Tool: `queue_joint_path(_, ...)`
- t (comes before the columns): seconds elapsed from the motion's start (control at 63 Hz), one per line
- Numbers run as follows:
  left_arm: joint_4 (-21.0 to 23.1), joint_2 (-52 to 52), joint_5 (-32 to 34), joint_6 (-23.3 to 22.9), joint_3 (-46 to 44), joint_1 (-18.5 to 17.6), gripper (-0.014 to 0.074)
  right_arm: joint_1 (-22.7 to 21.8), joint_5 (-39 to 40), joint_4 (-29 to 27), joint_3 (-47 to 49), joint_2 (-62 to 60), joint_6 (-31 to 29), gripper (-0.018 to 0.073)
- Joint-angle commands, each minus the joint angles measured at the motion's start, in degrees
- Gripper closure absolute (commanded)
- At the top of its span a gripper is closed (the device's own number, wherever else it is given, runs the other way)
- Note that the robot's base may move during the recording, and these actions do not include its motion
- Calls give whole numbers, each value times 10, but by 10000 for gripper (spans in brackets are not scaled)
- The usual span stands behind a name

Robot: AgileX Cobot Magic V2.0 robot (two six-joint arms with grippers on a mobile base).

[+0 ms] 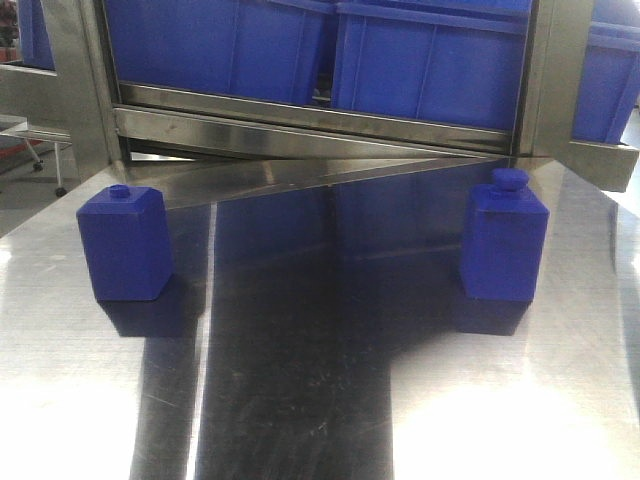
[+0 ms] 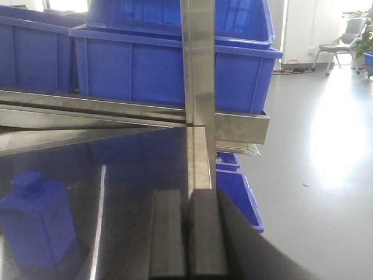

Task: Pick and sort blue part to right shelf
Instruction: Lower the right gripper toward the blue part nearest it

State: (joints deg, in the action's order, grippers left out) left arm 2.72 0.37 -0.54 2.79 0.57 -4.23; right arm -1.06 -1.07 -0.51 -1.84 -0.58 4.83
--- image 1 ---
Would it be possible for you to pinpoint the stainless steel shelf rack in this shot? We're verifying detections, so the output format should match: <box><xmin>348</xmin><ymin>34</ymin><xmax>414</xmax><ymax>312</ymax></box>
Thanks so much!
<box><xmin>1</xmin><ymin>1</ymin><xmax>639</xmax><ymax>192</ymax></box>

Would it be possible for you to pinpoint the blue bin centre right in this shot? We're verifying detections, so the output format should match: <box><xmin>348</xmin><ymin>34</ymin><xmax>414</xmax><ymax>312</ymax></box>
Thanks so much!
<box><xmin>331</xmin><ymin>1</ymin><xmax>528</xmax><ymax>131</ymax></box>

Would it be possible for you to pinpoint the blue bin far right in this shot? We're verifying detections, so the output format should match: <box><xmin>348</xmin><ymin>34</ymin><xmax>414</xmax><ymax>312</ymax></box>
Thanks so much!
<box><xmin>572</xmin><ymin>22</ymin><xmax>639</xmax><ymax>145</ymax></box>

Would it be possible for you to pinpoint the blue bin far left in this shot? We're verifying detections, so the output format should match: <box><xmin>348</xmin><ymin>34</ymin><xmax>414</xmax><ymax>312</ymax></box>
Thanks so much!
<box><xmin>16</xmin><ymin>0</ymin><xmax>55</xmax><ymax>71</ymax></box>

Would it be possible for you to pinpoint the blue block part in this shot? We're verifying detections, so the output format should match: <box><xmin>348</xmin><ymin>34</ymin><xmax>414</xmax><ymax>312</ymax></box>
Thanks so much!
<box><xmin>459</xmin><ymin>168</ymin><xmax>550</xmax><ymax>302</ymax></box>
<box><xmin>76</xmin><ymin>184</ymin><xmax>174</xmax><ymax>301</ymax></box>

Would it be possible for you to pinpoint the blue bin centre left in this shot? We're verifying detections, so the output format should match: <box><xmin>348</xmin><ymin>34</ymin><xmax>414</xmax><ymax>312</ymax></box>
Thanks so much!
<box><xmin>105</xmin><ymin>1</ymin><xmax>335</xmax><ymax>105</ymax></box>

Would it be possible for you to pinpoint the blue bin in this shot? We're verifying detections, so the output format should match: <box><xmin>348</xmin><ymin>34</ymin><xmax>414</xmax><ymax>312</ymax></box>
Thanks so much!
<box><xmin>105</xmin><ymin>1</ymin><xmax>335</xmax><ymax>105</ymax></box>
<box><xmin>331</xmin><ymin>1</ymin><xmax>528</xmax><ymax>131</ymax></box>
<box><xmin>16</xmin><ymin>0</ymin><xmax>55</xmax><ymax>71</ymax></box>
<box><xmin>572</xmin><ymin>22</ymin><xmax>639</xmax><ymax>145</ymax></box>

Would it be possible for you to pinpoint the white wheeled table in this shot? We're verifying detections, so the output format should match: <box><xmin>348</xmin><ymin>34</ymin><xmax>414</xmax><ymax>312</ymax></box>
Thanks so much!
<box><xmin>1</xmin><ymin>114</ymin><xmax>71</xmax><ymax>198</ymax></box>

